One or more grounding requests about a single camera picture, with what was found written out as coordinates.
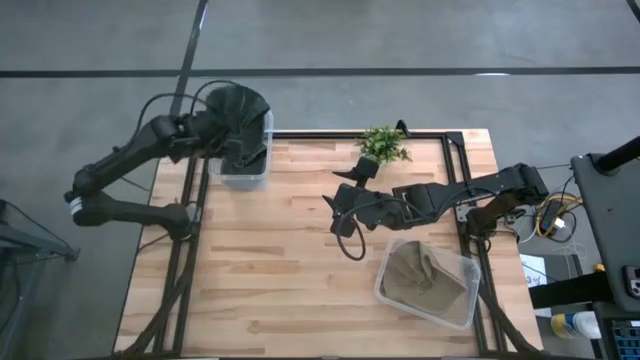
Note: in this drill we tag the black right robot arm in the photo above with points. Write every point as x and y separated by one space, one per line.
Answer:
450 197

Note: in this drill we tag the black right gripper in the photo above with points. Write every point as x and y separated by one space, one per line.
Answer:
372 207

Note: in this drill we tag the grey metal stand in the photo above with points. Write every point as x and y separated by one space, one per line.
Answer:
35 244

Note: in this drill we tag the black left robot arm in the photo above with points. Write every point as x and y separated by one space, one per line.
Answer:
115 160

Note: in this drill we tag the black bracket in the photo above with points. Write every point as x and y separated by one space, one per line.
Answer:
402 128

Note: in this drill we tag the white and yellow bottle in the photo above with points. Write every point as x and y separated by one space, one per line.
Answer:
575 325

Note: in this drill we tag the white paper sheet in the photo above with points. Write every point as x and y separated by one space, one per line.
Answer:
534 270

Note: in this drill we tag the black power strip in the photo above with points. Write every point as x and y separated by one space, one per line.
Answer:
551 212

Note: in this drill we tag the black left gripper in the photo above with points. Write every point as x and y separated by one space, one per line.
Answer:
207 131

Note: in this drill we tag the clear plastic storage bin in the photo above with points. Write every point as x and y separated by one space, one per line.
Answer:
467 280
245 181

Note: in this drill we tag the black pole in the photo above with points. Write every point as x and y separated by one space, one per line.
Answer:
620 154

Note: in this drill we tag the black aluminium rig frame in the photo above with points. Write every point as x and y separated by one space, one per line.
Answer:
465 160

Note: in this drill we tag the black cart bar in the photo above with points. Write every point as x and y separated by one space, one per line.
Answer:
570 290

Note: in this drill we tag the small green artificial plant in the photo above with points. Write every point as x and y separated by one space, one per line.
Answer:
383 145

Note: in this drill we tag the grey cart top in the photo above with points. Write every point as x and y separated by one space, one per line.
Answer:
607 225

